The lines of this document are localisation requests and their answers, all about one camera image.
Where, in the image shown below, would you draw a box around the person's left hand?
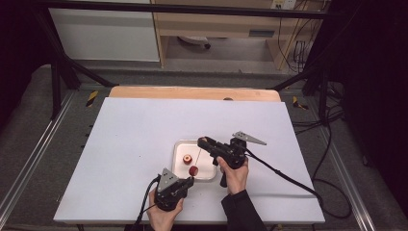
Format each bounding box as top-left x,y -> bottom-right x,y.
146,189 -> 186,231

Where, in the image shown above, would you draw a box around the black metal crossbar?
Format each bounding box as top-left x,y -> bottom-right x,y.
32,0 -> 341,20

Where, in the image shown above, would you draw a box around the hand-held gripper cable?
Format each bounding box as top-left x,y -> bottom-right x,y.
244,148 -> 352,220
134,174 -> 162,231

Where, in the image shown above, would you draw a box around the hanging black desk cables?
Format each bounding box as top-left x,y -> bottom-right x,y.
277,0 -> 321,74

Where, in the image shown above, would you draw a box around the aluminium floor rail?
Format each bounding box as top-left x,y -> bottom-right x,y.
316,128 -> 378,231
0,90 -> 76,213

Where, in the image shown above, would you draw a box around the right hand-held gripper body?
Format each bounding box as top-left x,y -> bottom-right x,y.
210,130 -> 268,189

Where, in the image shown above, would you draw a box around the office chair base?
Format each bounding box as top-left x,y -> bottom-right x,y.
177,36 -> 212,50

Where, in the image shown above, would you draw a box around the thin bamboo skewer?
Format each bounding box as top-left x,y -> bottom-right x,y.
193,147 -> 202,169

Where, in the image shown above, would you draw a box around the light wooden desk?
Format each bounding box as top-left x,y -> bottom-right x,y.
150,0 -> 331,71

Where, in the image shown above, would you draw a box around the black floor cables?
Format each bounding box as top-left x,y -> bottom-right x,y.
292,80 -> 345,136

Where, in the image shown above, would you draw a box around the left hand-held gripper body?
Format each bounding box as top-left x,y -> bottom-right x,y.
154,167 -> 191,212

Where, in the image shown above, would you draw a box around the black metal stand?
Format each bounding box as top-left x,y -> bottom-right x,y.
33,9 -> 119,121
270,64 -> 331,126

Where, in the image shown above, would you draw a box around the left hand-held gripper cable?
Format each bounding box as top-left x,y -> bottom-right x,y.
134,174 -> 162,231

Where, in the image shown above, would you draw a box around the black curtain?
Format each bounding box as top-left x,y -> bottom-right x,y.
330,0 -> 408,206
0,0 -> 49,129

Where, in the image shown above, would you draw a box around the square metal tray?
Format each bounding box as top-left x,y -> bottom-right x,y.
171,139 -> 218,181

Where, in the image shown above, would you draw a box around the white table board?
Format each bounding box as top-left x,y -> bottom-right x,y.
52,96 -> 326,225

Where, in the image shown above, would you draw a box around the right hand-held gripper cable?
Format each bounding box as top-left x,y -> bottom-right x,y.
244,148 -> 352,220

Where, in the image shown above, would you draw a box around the wooden table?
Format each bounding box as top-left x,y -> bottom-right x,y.
108,85 -> 283,103

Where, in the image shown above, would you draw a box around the white cabinet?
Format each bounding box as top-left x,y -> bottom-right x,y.
47,8 -> 161,63

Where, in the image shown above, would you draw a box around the white power strip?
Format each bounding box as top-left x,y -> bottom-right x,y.
269,0 -> 297,11

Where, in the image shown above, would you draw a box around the person's right hand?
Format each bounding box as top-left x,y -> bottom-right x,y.
216,156 -> 250,195

